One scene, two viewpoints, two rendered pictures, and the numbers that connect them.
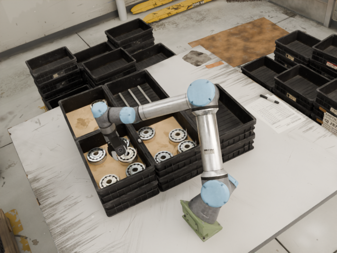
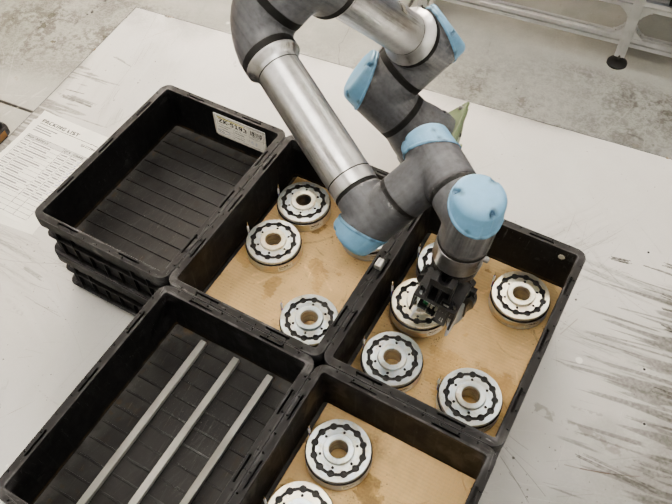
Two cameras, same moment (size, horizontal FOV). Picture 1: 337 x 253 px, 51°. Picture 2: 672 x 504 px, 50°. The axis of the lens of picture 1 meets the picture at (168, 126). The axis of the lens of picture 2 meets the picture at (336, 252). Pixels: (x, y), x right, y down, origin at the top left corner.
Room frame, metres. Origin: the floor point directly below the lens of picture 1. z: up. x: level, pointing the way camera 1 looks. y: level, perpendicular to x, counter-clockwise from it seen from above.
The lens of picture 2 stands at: (1.82, 0.66, 1.94)
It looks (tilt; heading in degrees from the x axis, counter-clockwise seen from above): 54 degrees down; 231
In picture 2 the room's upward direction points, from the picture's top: 1 degrees counter-clockwise
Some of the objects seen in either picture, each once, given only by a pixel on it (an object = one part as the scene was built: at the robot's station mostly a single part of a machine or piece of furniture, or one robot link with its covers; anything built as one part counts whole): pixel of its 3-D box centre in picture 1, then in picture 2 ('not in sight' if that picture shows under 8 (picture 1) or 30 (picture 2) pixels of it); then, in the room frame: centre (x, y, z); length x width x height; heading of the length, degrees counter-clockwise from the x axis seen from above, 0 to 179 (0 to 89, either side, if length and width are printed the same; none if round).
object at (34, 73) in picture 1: (58, 80); not in sight; (2.88, 0.97, 0.37); 0.40 x 0.30 x 0.45; 116
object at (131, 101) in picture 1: (138, 100); (170, 438); (1.75, 0.16, 0.87); 0.40 x 0.30 x 0.11; 21
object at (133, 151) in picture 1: (127, 154); (420, 303); (1.30, 0.24, 0.88); 0.10 x 0.10 x 0.01
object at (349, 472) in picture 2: not in sight; (338, 450); (1.57, 0.34, 0.86); 0.10 x 0.10 x 0.01
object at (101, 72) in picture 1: (114, 83); not in sight; (2.70, 0.43, 0.37); 0.40 x 0.30 x 0.45; 116
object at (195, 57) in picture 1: (196, 57); not in sight; (2.38, -0.29, 0.71); 0.22 x 0.19 x 0.01; 26
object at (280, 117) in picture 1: (274, 112); (34, 167); (1.63, -0.67, 0.70); 0.33 x 0.23 x 0.01; 26
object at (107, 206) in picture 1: (119, 173); not in sight; (1.27, 0.30, 0.76); 0.40 x 0.30 x 0.12; 21
